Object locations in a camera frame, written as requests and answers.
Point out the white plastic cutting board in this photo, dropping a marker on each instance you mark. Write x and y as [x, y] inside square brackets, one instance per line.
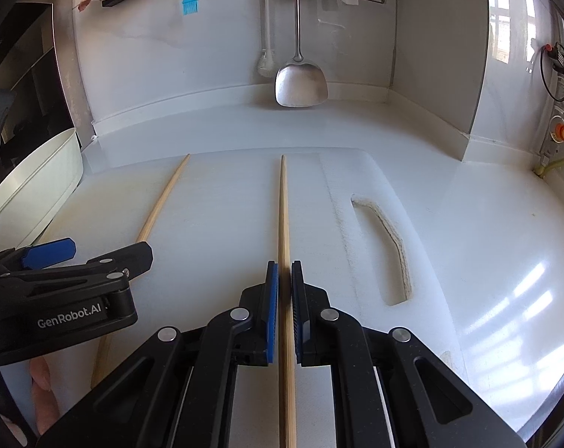
[226, 205]

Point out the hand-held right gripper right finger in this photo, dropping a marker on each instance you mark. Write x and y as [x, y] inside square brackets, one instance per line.
[298, 317]

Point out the white bottle brush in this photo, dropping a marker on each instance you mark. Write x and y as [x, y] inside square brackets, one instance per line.
[264, 65]

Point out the black gas valve controller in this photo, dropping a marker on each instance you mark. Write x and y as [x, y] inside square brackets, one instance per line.
[556, 58]

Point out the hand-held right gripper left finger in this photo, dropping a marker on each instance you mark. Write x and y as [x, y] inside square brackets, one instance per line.
[272, 317]

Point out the metal wok spatula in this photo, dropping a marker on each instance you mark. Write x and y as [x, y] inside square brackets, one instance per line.
[300, 88]

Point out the white round bowl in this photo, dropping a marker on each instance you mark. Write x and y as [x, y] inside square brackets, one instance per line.
[39, 186]

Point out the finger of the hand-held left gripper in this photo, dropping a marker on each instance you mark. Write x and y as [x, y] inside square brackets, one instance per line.
[133, 261]
[49, 253]

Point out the single wooden chopstick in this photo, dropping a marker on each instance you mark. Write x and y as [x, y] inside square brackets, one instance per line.
[160, 206]
[284, 219]

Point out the small blue brush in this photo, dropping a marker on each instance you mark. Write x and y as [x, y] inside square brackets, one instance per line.
[190, 5]

